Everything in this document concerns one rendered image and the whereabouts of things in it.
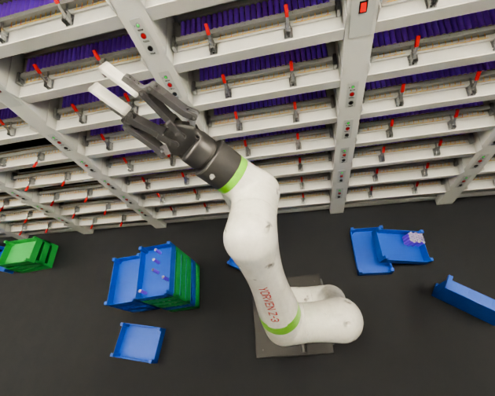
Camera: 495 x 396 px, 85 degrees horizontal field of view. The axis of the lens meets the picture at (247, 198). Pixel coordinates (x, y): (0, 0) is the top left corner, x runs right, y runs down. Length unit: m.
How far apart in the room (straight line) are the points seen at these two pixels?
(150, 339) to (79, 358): 0.52
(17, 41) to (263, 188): 1.04
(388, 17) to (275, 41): 0.36
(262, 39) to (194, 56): 0.25
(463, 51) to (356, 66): 0.37
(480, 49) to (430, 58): 0.16
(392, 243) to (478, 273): 0.48
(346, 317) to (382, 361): 1.03
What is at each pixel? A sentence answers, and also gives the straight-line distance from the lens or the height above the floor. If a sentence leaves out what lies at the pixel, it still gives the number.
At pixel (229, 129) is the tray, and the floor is 0.94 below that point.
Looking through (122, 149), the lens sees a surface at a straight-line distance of 1.56.
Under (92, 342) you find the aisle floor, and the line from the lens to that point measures 2.38.
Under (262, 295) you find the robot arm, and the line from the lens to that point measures 0.64.
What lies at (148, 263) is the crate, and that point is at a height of 0.40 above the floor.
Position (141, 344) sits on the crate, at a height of 0.00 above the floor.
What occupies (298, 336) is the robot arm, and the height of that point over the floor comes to 0.97.
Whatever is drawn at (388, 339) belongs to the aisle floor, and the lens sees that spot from 1.88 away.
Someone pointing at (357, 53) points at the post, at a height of 1.22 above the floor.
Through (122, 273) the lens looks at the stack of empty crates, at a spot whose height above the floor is 0.24.
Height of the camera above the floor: 1.83
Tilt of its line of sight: 57 degrees down
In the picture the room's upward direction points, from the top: 23 degrees counter-clockwise
